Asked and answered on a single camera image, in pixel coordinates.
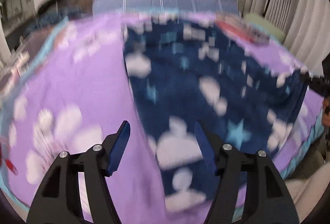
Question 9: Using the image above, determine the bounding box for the navy fleece star pajama top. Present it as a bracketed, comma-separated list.
[123, 19, 307, 212]

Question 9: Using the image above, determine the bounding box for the red brush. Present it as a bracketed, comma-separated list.
[5, 159, 18, 175]

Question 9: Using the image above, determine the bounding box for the green pillow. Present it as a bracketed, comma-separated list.
[244, 13, 286, 44]

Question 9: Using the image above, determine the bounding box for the coral folded garment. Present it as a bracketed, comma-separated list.
[215, 17, 270, 45]

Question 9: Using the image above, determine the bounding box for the purple floral bed sheet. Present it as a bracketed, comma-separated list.
[1, 13, 323, 223]

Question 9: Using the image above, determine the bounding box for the dark patterned quilt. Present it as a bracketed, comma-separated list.
[0, 0, 97, 91]

